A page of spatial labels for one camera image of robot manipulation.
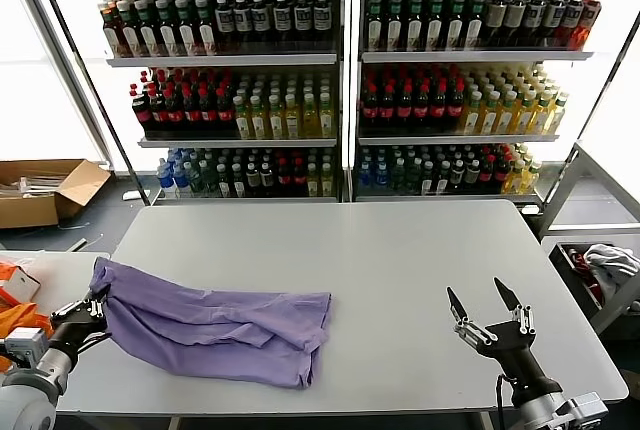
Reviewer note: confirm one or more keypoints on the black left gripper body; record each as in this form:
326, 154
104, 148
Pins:
75, 332

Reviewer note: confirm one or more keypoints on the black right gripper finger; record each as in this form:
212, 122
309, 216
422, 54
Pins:
470, 330
524, 320

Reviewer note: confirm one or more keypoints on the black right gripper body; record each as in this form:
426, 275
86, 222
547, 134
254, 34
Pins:
515, 355

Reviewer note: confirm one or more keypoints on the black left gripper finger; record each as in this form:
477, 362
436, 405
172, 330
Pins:
99, 306
72, 311

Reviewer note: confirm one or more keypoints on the purple t-shirt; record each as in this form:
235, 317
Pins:
210, 320

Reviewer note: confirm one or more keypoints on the white side table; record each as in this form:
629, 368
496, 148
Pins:
70, 275

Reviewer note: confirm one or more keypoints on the orange fabric bag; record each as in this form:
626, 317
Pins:
20, 312

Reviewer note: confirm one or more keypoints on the white orange carton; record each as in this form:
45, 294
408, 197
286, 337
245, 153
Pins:
22, 284

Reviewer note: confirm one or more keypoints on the black storage bin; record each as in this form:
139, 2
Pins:
582, 295

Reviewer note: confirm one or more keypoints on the grey metal strip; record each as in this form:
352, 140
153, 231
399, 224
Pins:
78, 244

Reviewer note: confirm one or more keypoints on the red garment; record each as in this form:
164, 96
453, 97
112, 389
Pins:
582, 262

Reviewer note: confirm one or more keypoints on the white grey garment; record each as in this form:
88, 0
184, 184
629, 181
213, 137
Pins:
610, 262

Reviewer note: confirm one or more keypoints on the brown cardboard box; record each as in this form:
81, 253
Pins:
30, 210

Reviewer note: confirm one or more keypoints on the white shelf foot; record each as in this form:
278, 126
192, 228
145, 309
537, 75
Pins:
530, 209

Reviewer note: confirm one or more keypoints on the white packing material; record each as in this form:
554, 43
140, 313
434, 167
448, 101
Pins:
30, 184

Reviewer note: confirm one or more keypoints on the yellow juice bottle white cap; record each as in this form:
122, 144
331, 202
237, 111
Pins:
243, 122
293, 122
258, 122
276, 122
326, 122
531, 180
313, 184
506, 120
489, 120
557, 117
471, 120
327, 184
310, 122
541, 119
524, 120
515, 181

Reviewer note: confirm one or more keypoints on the blue water bottle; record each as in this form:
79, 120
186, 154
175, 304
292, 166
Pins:
366, 177
164, 180
382, 177
180, 182

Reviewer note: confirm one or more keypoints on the cola bottle red cap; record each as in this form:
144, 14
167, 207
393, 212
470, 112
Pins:
439, 110
456, 110
370, 110
488, 172
387, 110
422, 110
284, 177
159, 115
208, 114
191, 115
225, 112
299, 177
175, 115
502, 172
404, 110
141, 115

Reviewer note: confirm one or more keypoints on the dark bottle grey label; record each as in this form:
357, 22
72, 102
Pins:
473, 174
495, 15
267, 177
253, 177
514, 15
553, 15
457, 175
535, 15

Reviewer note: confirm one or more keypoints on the green drink bottle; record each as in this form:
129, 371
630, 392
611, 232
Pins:
397, 177
195, 182
413, 177
208, 181

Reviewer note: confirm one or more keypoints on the black slanted pole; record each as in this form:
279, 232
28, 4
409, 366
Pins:
576, 140
98, 95

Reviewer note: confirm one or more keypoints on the red tea bottle white label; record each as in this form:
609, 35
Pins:
132, 41
114, 42

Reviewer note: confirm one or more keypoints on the grey metal shelf unit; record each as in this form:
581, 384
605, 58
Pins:
225, 60
475, 56

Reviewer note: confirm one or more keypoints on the dark tea bottle green band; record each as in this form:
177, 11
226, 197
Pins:
473, 31
414, 32
206, 38
150, 40
168, 40
187, 39
454, 32
434, 32
394, 32
374, 30

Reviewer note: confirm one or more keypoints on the dark bottle blue label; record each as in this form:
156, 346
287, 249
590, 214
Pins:
571, 17

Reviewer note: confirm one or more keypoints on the red drink bottle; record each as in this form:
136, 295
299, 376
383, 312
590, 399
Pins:
589, 15

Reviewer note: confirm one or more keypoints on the dark bottle black white label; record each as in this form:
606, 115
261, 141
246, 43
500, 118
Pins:
321, 17
242, 20
282, 18
302, 18
260, 19
224, 20

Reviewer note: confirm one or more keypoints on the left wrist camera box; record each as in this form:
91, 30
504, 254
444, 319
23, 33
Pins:
25, 340

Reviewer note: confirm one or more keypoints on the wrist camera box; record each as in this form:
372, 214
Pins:
587, 405
25, 340

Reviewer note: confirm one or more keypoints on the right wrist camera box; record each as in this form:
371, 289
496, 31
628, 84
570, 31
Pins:
587, 405

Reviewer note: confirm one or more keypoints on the grey metal cart frame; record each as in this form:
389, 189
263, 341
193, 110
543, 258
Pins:
565, 190

